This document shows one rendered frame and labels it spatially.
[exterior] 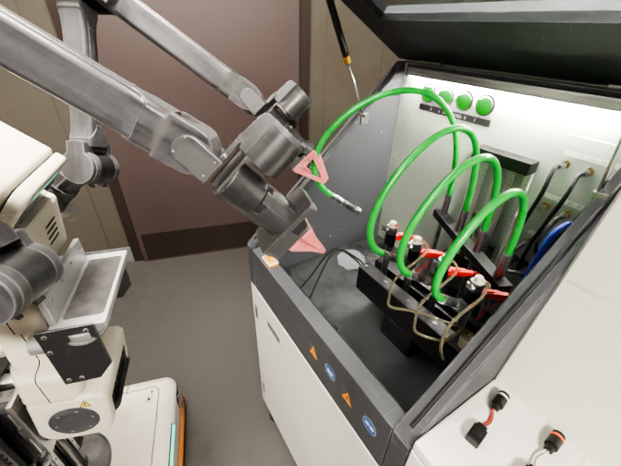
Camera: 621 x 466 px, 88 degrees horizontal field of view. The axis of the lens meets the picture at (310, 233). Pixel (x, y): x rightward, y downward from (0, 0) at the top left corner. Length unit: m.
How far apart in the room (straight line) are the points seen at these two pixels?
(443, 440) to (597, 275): 0.35
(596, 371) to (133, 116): 0.73
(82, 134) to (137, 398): 1.05
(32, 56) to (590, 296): 0.79
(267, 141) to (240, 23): 1.82
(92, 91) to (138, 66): 1.78
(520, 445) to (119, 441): 1.26
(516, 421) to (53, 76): 0.82
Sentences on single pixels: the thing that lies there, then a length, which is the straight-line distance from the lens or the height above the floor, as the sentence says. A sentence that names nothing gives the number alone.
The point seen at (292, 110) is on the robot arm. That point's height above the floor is 1.38.
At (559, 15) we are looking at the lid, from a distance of 0.76.
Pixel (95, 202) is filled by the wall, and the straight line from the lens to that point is 2.61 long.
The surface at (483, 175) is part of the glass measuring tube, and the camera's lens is 0.98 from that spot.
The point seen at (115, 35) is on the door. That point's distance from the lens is 2.24.
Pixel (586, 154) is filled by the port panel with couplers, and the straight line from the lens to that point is 0.88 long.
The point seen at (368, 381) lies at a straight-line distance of 0.71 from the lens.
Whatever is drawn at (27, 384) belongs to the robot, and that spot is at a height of 0.89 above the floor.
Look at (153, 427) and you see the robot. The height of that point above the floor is 0.28.
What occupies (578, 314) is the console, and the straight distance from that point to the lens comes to 0.67.
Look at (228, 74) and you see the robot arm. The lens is 0.81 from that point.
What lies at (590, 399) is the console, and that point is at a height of 1.06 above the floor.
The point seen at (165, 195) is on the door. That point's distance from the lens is 2.45.
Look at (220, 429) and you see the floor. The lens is 1.75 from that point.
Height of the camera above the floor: 1.54
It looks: 33 degrees down
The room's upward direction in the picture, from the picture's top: 2 degrees clockwise
